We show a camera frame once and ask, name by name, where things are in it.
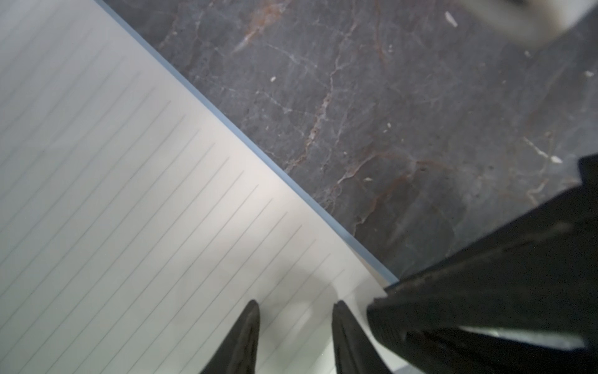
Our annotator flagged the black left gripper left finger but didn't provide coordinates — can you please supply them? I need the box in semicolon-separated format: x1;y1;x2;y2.
201;300;261;374

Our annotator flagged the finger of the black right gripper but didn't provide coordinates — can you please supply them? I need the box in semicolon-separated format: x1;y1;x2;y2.
367;155;597;373

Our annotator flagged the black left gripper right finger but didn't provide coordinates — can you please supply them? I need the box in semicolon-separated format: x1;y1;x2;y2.
332;301;392;374

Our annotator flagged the light blue spiral notebook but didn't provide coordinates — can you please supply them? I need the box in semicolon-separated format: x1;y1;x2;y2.
1;1;384;373

